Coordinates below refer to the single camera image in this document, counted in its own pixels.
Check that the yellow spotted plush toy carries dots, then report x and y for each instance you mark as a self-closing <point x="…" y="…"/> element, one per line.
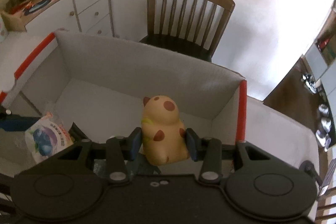
<point x="163" y="132"/>

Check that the right wooden chair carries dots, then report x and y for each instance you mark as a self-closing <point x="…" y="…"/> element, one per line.
<point x="326" y="207"/>

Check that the far wooden chair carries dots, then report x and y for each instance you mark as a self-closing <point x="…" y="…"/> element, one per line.
<point x="190" y="27"/>

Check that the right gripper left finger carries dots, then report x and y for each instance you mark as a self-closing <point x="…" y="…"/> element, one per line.
<point x="118" y="150"/>

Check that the blueberry bread packet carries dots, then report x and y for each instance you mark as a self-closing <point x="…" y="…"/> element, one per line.
<point x="47" y="137"/>

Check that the red cardboard box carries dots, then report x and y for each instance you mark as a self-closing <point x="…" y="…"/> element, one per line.
<point x="99" y="83"/>

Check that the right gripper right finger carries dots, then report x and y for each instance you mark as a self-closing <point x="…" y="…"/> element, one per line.
<point x="207" y="150"/>

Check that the wooden chair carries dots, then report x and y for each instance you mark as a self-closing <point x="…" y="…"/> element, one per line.
<point x="190" y="27"/>
<point x="326" y="207"/>

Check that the black sesame snack packet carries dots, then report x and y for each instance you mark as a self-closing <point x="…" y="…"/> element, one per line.
<point x="75" y="133"/>

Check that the white drawer sideboard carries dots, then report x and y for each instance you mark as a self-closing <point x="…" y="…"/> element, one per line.
<point x="91" y="17"/>

